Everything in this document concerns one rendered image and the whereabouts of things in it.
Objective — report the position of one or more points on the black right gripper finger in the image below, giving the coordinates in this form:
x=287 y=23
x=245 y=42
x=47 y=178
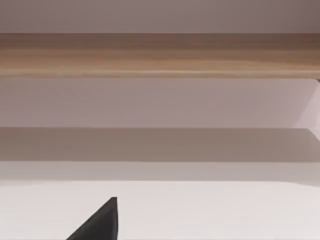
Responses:
x=103 y=222

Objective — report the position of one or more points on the wooden shelf board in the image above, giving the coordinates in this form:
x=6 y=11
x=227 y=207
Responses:
x=160 y=55

